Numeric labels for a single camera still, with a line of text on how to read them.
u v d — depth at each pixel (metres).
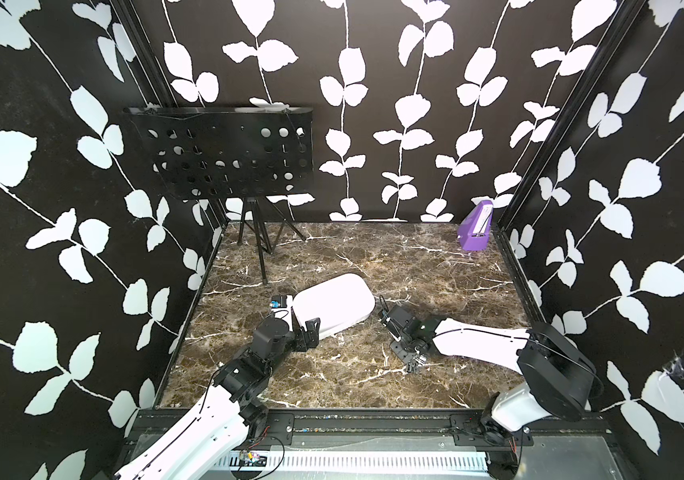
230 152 0.74
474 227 1.07
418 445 0.73
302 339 0.70
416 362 0.85
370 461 0.70
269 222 1.22
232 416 0.50
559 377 0.44
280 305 0.68
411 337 0.68
